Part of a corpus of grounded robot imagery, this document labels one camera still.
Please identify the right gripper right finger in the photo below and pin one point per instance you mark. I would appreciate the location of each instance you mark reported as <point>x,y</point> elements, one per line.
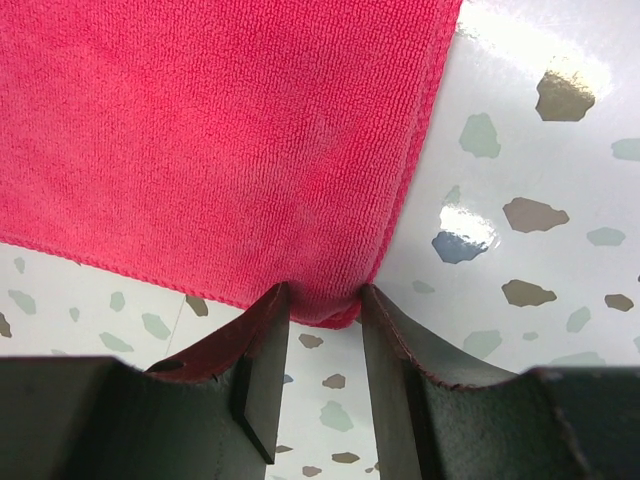
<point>440,413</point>

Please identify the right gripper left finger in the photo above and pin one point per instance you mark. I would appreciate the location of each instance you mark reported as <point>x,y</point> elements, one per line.
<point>210,411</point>

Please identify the pink microfiber towel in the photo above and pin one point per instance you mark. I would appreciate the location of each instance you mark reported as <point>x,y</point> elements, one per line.
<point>218,148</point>

